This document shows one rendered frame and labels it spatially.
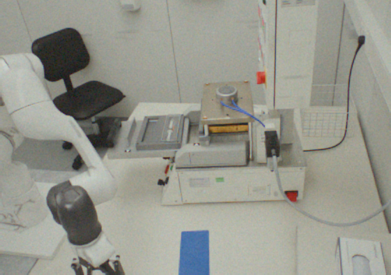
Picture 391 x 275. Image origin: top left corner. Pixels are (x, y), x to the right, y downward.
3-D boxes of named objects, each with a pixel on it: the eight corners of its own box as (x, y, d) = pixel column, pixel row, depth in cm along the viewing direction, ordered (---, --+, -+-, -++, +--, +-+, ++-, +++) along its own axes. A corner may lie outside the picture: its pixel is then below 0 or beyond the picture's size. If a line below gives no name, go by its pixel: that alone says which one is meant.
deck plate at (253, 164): (291, 114, 158) (291, 112, 157) (307, 166, 129) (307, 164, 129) (183, 119, 163) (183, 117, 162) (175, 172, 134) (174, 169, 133)
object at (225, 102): (265, 100, 150) (266, 70, 143) (275, 145, 125) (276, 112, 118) (205, 102, 153) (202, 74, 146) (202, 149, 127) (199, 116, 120)
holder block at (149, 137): (184, 119, 154) (183, 113, 152) (180, 148, 137) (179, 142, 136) (145, 121, 155) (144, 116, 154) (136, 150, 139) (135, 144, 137)
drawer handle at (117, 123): (122, 125, 154) (120, 117, 152) (113, 147, 142) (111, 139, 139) (117, 125, 154) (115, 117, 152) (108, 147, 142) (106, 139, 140)
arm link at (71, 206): (84, 195, 109) (49, 210, 104) (72, 158, 101) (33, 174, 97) (107, 234, 95) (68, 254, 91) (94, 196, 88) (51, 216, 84)
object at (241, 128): (249, 105, 148) (248, 83, 143) (253, 137, 130) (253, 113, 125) (206, 107, 150) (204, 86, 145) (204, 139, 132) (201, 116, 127)
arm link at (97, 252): (72, 220, 101) (77, 233, 104) (58, 259, 90) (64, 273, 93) (117, 216, 100) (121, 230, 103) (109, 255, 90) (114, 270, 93)
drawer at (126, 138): (190, 125, 156) (188, 109, 152) (186, 158, 138) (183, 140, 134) (121, 128, 159) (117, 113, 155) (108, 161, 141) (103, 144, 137)
